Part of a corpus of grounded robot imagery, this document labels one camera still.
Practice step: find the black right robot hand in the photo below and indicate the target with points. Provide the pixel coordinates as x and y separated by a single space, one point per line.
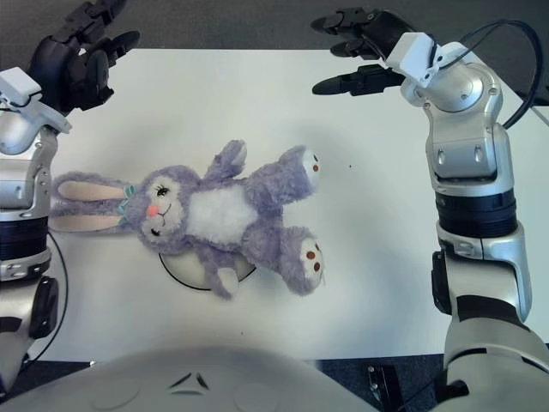
373 30

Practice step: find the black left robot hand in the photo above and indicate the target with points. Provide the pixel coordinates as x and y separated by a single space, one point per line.
73 73

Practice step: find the purple plush bunny doll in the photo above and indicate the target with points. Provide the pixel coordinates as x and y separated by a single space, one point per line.
223 210

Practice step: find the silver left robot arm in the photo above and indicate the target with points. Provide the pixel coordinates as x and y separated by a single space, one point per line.
25 180

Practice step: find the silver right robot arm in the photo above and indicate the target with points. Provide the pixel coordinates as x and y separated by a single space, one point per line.
472 171

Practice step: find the white plate with black rim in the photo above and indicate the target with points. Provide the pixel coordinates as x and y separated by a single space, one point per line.
188 270

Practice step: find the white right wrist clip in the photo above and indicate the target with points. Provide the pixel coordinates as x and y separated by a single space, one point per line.
414 56

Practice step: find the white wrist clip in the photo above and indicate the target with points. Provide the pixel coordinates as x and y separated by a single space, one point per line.
25 92
414 56

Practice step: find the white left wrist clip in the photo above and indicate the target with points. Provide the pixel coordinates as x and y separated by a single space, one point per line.
25 92

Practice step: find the white side table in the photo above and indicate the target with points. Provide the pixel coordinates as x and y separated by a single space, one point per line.
544 116

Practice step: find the grey robot torso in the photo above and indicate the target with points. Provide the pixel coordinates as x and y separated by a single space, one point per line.
193 377

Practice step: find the black metal bracket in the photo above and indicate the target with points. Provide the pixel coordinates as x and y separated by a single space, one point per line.
379 382

